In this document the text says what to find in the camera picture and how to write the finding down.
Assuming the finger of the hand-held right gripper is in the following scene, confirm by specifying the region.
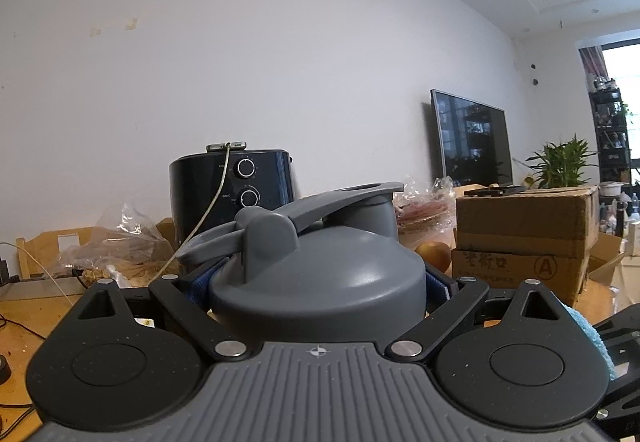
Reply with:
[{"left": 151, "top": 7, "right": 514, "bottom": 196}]
[
  {"left": 599, "top": 361, "right": 640, "bottom": 429},
  {"left": 592, "top": 303, "right": 640, "bottom": 358}
]

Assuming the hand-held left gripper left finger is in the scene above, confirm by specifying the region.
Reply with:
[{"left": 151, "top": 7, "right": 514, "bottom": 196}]
[{"left": 75, "top": 267, "right": 253, "bottom": 364}]

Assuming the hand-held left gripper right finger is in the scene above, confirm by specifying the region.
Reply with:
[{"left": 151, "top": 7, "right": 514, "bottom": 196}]
[{"left": 385, "top": 271, "right": 571, "bottom": 364}]

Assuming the blue microfiber cloth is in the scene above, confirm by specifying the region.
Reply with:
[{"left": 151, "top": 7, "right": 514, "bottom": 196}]
[{"left": 562, "top": 304, "right": 611, "bottom": 379}]

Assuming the clear shaker bottle grey lid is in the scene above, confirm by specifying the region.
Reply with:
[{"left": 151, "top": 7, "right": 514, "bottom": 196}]
[{"left": 175, "top": 181, "right": 427, "bottom": 344}]

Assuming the orange fruit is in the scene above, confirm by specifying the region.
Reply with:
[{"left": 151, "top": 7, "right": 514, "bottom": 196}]
[{"left": 413, "top": 241, "right": 453, "bottom": 272}]

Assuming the clear bag of stacked food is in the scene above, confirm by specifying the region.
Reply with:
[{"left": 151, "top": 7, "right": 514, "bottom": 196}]
[{"left": 392, "top": 174, "right": 459, "bottom": 249}]

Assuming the clear bag of dried grains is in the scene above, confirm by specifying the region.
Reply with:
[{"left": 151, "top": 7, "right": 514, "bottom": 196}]
[{"left": 57, "top": 201, "right": 177, "bottom": 286}]

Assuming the cardboard box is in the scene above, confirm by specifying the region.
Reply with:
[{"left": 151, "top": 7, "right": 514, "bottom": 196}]
[{"left": 451, "top": 184, "right": 600, "bottom": 309}]

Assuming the dark blue air fryer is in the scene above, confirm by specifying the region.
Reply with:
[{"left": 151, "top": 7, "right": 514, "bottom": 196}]
[{"left": 168, "top": 149, "right": 294, "bottom": 269}]

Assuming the small flat grey device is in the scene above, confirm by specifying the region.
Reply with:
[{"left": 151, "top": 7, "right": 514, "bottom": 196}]
[{"left": 205, "top": 140, "right": 249, "bottom": 153}]

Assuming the television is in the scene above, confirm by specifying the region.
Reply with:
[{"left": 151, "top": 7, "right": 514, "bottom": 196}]
[{"left": 430, "top": 88, "right": 515, "bottom": 186}]

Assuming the potted green plant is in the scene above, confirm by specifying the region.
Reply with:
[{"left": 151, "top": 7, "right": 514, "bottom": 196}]
[{"left": 524, "top": 134, "right": 599, "bottom": 189}]

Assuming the dark display shelf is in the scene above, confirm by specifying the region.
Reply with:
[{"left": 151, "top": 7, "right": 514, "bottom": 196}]
[{"left": 589, "top": 89, "right": 632, "bottom": 184}]

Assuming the window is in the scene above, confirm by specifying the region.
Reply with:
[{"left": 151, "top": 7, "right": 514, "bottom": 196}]
[{"left": 599, "top": 41, "right": 640, "bottom": 174}]

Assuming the curtain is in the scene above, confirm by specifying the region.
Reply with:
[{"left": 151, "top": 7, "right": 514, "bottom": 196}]
[{"left": 578, "top": 44, "right": 609, "bottom": 94}]

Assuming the beige cable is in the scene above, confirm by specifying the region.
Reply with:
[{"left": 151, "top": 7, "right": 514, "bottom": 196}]
[{"left": 161, "top": 144, "right": 232, "bottom": 279}]

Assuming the flat black frame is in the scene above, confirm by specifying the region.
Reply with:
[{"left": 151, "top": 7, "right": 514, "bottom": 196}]
[{"left": 463, "top": 184, "right": 526, "bottom": 197}]

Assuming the thin white cable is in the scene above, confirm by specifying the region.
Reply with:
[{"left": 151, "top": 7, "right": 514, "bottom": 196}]
[{"left": 0, "top": 242, "right": 77, "bottom": 299}]

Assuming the black cable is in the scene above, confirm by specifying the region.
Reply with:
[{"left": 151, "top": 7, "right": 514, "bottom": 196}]
[{"left": 0, "top": 311, "right": 49, "bottom": 339}]

